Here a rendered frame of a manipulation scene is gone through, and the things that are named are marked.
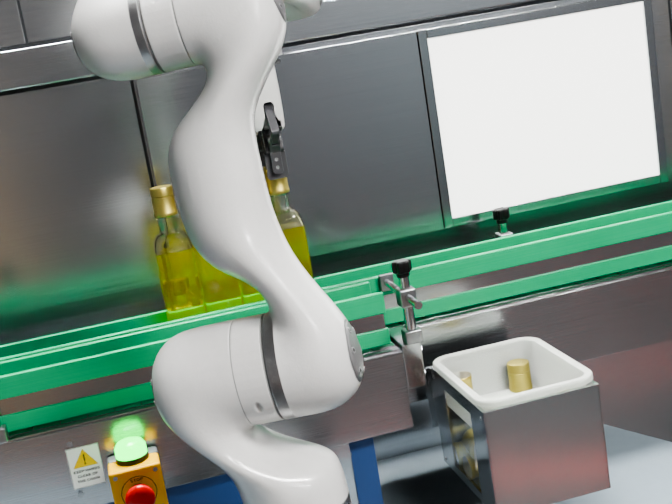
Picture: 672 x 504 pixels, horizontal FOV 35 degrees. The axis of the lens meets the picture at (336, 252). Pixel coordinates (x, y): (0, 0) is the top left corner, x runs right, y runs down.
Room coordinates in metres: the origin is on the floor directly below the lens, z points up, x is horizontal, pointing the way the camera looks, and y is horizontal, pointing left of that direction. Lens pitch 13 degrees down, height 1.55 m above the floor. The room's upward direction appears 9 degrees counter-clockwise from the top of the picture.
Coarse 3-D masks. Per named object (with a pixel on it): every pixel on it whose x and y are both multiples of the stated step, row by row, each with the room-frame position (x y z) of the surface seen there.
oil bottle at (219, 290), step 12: (204, 264) 1.59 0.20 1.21; (204, 276) 1.59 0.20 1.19; (216, 276) 1.59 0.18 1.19; (228, 276) 1.59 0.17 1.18; (204, 288) 1.59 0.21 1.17; (216, 288) 1.59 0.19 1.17; (228, 288) 1.59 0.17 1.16; (204, 300) 1.59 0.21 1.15; (216, 300) 1.59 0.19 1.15; (228, 300) 1.59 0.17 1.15; (240, 300) 1.60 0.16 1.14
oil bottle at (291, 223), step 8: (288, 208) 1.63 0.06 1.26; (280, 216) 1.62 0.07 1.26; (288, 216) 1.62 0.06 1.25; (296, 216) 1.62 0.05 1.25; (280, 224) 1.61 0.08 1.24; (288, 224) 1.61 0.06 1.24; (296, 224) 1.62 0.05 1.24; (288, 232) 1.61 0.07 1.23; (296, 232) 1.61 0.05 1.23; (304, 232) 1.62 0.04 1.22; (288, 240) 1.61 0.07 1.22; (296, 240) 1.61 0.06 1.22; (304, 240) 1.62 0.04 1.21; (296, 248) 1.61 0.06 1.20; (304, 248) 1.62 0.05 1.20; (296, 256) 1.61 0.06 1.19; (304, 256) 1.62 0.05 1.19; (304, 264) 1.62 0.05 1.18; (312, 272) 1.62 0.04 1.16
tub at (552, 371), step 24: (456, 360) 1.56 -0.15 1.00; (480, 360) 1.57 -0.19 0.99; (504, 360) 1.57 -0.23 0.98; (528, 360) 1.58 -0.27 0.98; (552, 360) 1.50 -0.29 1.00; (456, 384) 1.44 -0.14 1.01; (480, 384) 1.56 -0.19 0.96; (504, 384) 1.57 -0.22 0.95; (552, 384) 1.37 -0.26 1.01; (576, 384) 1.37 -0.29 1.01
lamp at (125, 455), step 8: (120, 440) 1.40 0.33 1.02; (128, 440) 1.39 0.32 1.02; (136, 440) 1.39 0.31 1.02; (120, 448) 1.38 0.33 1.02; (128, 448) 1.38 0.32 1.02; (136, 448) 1.38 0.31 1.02; (144, 448) 1.39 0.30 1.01; (120, 456) 1.38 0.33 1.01; (128, 456) 1.37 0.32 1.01; (136, 456) 1.38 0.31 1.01; (144, 456) 1.38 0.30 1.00; (120, 464) 1.38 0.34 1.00; (128, 464) 1.37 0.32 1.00
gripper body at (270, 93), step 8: (272, 72) 1.60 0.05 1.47; (272, 80) 1.60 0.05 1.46; (264, 88) 1.59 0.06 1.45; (272, 88) 1.60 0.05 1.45; (264, 96) 1.59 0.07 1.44; (272, 96) 1.59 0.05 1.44; (272, 104) 1.60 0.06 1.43; (280, 104) 1.60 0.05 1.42; (256, 112) 1.59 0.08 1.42; (280, 112) 1.59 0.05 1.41; (256, 120) 1.59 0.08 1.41; (264, 120) 1.61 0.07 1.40; (280, 120) 1.63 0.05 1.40; (256, 128) 1.59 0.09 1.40; (264, 128) 1.61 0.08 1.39; (280, 128) 1.63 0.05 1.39
